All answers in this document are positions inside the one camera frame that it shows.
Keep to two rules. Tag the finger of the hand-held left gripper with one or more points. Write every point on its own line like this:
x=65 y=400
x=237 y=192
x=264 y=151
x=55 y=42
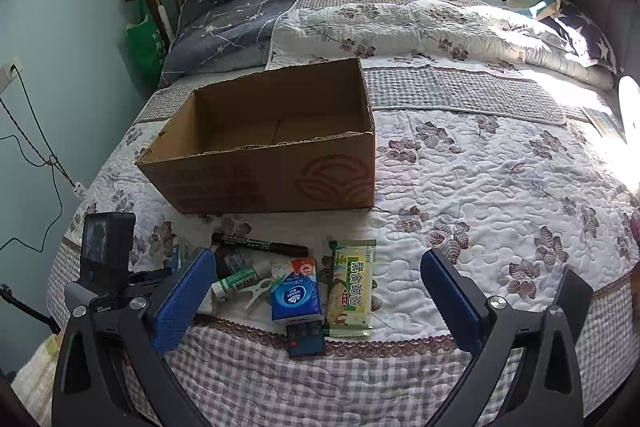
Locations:
x=150 y=277

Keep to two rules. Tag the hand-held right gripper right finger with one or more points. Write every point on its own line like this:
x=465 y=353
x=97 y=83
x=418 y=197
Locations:
x=450 y=302

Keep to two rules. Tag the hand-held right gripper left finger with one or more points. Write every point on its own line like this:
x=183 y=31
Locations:
x=182 y=302

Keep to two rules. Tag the white green glue stick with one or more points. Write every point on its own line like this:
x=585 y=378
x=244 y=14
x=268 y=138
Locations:
x=240 y=281

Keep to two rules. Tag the white plastic clothespin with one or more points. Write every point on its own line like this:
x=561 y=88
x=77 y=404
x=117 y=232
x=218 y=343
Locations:
x=257 y=294

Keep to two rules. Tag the black marker pen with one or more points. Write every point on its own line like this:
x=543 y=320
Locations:
x=260 y=245

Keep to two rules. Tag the green seaweed snack packet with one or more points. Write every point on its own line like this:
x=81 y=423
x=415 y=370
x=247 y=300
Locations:
x=352 y=287

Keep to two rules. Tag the blue tissue pack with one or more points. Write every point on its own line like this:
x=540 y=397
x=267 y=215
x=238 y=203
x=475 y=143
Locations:
x=295 y=292

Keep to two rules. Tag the dark blue remote control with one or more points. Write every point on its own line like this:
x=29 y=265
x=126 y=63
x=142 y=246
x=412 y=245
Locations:
x=305 y=342

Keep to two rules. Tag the brown cardboard box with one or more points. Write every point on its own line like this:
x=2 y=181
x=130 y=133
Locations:
x=260 y=177

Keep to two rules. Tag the black rod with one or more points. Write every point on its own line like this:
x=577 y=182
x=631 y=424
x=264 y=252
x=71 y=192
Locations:
x=25 y=309

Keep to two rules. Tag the green shopping bag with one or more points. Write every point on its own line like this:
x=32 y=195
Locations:
x=144 y=49

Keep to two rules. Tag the grey star-print duvet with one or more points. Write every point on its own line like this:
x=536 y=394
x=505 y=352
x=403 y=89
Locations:
x=225 y=37

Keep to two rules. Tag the white round object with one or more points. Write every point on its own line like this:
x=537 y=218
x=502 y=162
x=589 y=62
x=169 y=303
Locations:
x=631 y=104

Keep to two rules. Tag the navy star-print pillow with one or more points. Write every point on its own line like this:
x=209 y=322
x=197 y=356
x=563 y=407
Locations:
x=585 y=37

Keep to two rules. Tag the grey upholstered headboard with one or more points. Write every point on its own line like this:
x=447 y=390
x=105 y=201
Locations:
x=610 y=2

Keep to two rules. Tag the white wall socket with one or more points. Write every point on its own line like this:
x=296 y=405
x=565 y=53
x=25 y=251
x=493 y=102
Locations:
x=9 y=74

